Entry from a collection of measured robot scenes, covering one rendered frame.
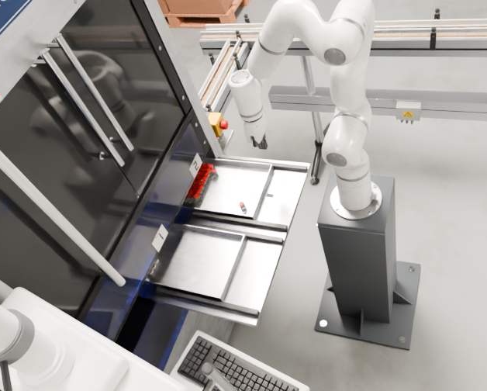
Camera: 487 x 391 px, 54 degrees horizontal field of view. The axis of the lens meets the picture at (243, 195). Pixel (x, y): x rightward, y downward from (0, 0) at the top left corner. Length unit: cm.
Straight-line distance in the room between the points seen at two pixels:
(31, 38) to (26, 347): 72
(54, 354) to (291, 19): 93
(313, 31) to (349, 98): 25
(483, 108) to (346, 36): 153
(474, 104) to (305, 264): 118
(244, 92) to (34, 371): 100
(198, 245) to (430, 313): 125
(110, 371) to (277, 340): 171
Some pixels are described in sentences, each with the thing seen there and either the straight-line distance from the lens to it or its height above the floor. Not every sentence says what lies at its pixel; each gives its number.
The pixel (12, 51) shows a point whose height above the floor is 185.
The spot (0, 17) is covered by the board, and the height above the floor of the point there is 193.
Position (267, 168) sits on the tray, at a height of 89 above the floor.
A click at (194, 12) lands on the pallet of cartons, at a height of 16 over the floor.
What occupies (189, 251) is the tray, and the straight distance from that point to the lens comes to 186.
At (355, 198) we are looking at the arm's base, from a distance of 175.
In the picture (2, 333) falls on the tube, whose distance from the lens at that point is 85.
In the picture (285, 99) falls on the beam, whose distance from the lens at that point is 282.
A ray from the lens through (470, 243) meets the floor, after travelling 277.
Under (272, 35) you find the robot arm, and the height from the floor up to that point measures 161.
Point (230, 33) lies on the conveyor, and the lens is 264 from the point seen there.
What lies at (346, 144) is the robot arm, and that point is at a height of 127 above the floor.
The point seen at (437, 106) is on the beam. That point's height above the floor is 52.
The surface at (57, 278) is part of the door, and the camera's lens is 142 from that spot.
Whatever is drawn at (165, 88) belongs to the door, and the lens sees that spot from 173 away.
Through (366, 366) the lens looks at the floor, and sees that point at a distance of 248.
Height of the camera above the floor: 236
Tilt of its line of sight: 50 degrees down
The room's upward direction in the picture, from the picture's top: 23 degrees counter-clockwise
